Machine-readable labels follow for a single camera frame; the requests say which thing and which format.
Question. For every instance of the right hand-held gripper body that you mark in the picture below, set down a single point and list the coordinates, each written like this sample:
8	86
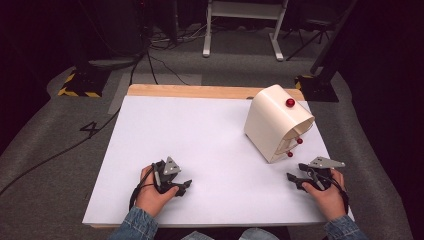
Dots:
320	176

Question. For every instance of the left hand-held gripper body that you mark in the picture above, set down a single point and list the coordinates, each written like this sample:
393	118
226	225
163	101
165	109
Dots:
165	173

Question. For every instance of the cream cabinet with red knobs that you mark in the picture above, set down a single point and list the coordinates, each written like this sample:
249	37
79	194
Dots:
270	126

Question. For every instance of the person's right hand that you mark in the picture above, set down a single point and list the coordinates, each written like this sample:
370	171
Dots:
330	201

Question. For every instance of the person's left hand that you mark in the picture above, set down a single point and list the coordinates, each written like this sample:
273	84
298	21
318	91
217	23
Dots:
150	198

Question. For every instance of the white table cover sheet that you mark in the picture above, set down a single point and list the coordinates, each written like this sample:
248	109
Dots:
200	150

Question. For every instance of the person's legs in jeans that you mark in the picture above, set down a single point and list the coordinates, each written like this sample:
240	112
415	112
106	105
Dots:
233	235

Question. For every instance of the black yellow striped stand base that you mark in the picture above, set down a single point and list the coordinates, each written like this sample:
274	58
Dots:
85	83

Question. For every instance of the black tripod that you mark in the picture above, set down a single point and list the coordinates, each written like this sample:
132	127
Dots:
308	33

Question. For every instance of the black stand base with post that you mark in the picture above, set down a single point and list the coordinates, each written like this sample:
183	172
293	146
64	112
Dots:
320	85

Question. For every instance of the white metal table frame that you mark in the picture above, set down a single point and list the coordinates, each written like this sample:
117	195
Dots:
245	10

